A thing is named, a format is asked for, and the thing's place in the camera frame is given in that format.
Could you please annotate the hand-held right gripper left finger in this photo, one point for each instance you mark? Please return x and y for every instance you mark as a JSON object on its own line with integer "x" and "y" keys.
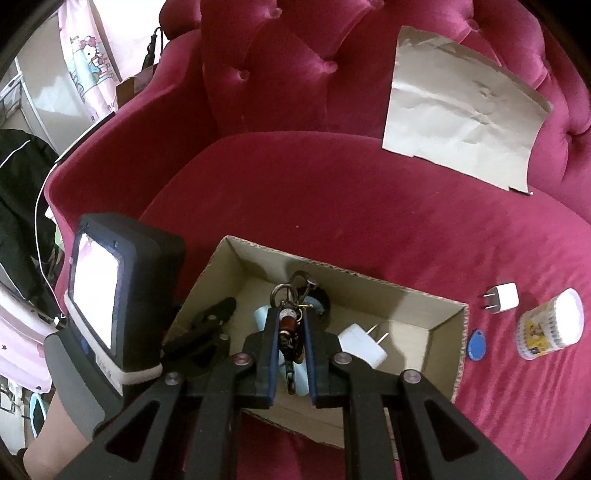
{"x": 272, "y": 364}

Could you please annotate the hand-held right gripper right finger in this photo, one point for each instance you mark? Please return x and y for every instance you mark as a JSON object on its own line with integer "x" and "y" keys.
{"x": 310, "y": 364}

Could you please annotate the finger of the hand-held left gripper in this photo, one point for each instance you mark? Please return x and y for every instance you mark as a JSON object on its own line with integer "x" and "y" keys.
{"x": 212, "y": 314}
{"x": 198, "y": 345}

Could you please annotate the large white charger plug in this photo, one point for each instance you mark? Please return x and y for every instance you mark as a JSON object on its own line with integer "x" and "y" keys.
{"x": 362, "y": 348}

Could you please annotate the black glossy ball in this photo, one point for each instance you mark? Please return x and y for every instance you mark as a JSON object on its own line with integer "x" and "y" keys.
{"x": 321, "y": 302}

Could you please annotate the cardboard box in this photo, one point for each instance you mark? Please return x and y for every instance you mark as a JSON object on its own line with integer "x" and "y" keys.
{"x": 369, "y": 295}

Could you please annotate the small white charger plug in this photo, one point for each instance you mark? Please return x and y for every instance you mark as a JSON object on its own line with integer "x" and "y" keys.
{"x": 503, "y": 297}

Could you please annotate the cotton swab container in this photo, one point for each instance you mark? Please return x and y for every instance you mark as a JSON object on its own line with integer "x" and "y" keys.
{"x": 549, "y": 325}

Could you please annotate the person's left forearm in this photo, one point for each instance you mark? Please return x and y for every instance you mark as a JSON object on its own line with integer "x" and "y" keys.
{"x": 55, "y": 443}

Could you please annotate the pink cloth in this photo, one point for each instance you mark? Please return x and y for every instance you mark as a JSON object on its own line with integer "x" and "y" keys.
{"x": 18, "y": 341}

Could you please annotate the black jacket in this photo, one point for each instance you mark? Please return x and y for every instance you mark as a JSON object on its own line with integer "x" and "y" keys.
{"x": 18, "y": 207}

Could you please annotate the blue oval key tag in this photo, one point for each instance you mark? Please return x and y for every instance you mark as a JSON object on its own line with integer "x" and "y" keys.
{"x": 475, "y": 345}

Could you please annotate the red velvet sofa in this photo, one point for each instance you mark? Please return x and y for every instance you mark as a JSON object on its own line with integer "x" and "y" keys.
{"x": 323, "y": 184}

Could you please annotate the brown carton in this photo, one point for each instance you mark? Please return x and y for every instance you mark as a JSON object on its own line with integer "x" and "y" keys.
{"x": 131, "y": 87}

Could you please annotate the cartoon print curtain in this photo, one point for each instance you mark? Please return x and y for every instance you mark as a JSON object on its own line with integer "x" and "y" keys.
{"x": 87, "y": 55}

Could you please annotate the brown paper sheet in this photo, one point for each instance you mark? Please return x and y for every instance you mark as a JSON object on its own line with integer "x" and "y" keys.
{"x": 461, "y": 115}

